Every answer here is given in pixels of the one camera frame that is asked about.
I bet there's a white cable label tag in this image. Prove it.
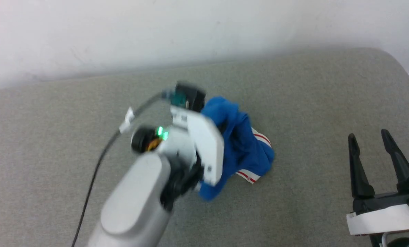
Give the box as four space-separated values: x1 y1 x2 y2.
119 107 135 134

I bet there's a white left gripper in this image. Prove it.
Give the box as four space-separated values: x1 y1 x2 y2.
161 106 225 186

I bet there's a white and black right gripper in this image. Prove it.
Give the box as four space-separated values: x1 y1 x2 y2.
347 129 409 236

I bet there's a blue garment with striped trim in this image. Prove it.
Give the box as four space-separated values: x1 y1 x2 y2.
198 96 274 201

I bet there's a grey fabric sofa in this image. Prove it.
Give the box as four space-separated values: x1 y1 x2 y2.
0 47 409 247

